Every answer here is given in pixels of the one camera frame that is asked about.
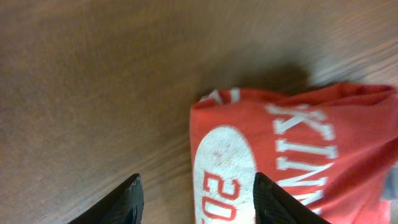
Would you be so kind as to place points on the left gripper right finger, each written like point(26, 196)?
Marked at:
point(273, 205)

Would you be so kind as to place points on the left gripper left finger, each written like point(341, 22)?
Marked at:
point(124, 205)

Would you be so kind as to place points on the orange t-shirt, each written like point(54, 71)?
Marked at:
point(331, 149)

